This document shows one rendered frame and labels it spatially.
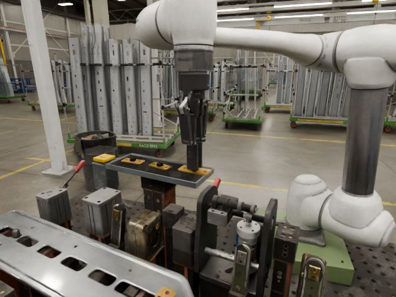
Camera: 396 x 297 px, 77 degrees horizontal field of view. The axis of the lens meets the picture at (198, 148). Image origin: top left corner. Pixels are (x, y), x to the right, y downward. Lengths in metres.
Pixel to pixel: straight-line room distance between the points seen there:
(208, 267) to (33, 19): 3.84
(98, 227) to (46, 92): 3.40
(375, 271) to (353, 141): 0.60
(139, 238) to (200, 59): 0.50
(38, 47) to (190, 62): 3.65
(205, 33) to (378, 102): 0.60
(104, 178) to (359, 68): 0.94
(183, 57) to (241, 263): 0.48
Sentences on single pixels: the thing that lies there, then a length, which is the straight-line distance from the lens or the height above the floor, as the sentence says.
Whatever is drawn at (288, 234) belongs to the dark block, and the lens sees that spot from 0.65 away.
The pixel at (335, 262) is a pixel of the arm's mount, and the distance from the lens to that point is 1.19.
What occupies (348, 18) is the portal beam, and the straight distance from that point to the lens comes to 12.19.
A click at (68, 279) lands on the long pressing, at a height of 1.00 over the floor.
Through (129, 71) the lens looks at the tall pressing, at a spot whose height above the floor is 1.48.
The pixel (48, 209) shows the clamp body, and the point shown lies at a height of 1.02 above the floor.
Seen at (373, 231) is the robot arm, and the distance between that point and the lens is 1.08.
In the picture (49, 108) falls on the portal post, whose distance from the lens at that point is 4.15.
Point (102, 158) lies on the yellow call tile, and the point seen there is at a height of 1.16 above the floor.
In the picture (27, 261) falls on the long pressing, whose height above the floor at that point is 1.00.
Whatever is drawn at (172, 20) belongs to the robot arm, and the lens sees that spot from 0.59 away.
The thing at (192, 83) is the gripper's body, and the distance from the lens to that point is 0.57.
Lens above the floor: 1.48
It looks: 17 degrees down
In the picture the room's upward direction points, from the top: straight up
